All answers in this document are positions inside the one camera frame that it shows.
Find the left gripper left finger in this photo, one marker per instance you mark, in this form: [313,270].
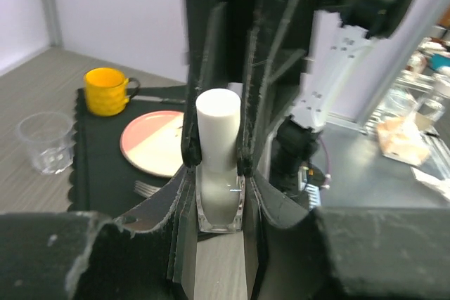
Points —
[146,253]

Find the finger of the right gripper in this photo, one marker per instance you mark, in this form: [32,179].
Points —
[277,45]
[198,22]

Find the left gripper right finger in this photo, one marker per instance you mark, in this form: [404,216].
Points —
[341,252]

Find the white nail polish cap brush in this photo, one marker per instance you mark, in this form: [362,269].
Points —
[218,114]

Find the white nail polish bottle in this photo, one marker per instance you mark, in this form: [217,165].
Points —
[220,199]

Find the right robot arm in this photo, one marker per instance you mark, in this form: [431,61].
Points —
[362,23]

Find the silver fork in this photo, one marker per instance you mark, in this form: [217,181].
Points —
[145,190]

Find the black scalloped placemat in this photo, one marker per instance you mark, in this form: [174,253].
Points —
[102,179]

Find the pink cream plate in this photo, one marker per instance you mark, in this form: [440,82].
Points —
[152,142]

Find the silver knife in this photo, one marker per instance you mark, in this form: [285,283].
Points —
[156,99]

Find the yellow mug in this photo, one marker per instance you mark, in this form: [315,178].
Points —
[107,91]

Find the clear plastic cup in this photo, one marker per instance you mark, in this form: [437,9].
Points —
[48,140]

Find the white cable duct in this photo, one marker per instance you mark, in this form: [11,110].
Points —
[314,196]

